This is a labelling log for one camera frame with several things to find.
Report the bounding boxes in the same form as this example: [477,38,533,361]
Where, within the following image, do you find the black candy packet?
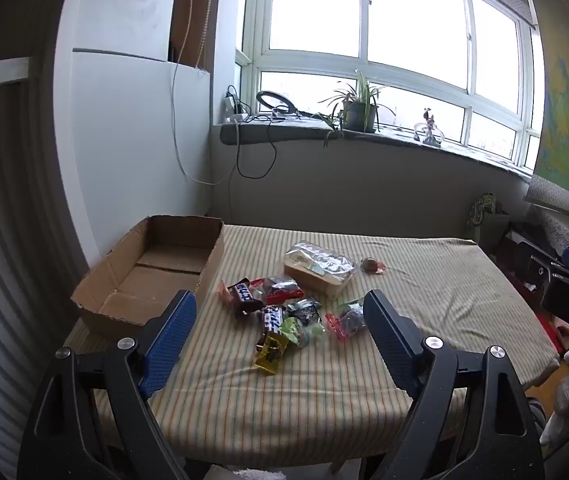
[284,297,323,326]

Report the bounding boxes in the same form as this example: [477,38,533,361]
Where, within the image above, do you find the black cable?
[234,115,278,180]

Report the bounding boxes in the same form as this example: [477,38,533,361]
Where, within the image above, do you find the yellow candy packet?
[254,332,290,376]

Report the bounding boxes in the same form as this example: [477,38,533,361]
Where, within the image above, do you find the wooden shelf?
[169,0,215,71]

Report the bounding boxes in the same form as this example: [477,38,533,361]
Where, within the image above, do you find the white power strip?
[224,87,248,123]

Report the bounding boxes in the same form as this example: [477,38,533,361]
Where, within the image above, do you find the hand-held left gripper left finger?
[17,289,200,480]

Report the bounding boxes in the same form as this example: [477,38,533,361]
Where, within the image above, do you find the round candy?
[359,256,388,275]

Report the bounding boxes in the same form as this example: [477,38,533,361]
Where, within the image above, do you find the white appliance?
[54,0,215,261]

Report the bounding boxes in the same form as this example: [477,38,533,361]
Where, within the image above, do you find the clear-wrapped cake pack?
[283,240,356,298]

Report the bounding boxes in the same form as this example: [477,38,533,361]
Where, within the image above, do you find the patterned grey cloth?
[525,175,569,241]

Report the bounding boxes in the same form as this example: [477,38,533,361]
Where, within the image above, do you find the white cable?
[170,0,215,186]

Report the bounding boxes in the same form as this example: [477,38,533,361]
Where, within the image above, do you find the green patterned bag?
[466,194,508,248]

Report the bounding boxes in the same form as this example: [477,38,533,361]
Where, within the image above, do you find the small figurine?
[413,107,445,147]

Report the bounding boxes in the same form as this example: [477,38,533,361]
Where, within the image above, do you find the white ribbed panel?
[0,57,90,461]

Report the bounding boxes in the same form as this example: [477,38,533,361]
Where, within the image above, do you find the brown cardboard box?
[70,215,225,343]

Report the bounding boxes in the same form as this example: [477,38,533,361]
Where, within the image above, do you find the grey window sill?
[220,119,535,178]

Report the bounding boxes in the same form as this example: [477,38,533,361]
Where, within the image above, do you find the brown chocolate bar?
[217,277,265,318]
[259,304,288,336]

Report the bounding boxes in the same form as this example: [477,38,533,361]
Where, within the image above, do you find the ring light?
[256,90,290,121]

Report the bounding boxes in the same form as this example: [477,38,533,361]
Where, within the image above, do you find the white-framed window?
[237,0,548,171]

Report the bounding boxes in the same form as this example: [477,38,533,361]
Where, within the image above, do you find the striped tablecloth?
[62,224,560,471]

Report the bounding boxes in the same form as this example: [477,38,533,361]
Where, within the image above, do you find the potted spider plant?
[315,70,395,148]

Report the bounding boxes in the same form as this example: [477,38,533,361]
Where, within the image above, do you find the yellow wall map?
[537,45,569,196]

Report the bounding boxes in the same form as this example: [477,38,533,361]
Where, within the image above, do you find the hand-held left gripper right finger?
[359,288,548,480]

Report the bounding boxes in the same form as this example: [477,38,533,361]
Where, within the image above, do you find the red-edged plum packet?
[259,275,306,306]
[325,297,368,343]

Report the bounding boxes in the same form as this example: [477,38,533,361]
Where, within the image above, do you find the green candy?
[279,317,311,348]

